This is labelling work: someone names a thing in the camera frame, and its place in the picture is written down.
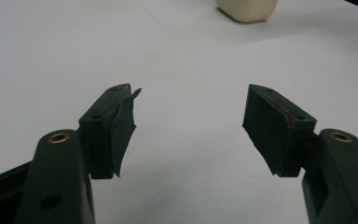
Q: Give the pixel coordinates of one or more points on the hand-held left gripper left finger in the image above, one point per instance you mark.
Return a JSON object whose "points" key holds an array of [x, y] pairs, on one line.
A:
{"points": [[107, 140]]}

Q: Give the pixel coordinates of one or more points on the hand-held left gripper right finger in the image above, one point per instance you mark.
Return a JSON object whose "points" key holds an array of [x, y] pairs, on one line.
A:
{"points": [[275, 130]]}

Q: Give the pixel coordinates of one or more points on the cream plastic container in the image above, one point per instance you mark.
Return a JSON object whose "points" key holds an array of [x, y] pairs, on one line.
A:
{"points": [[248, 9]]}

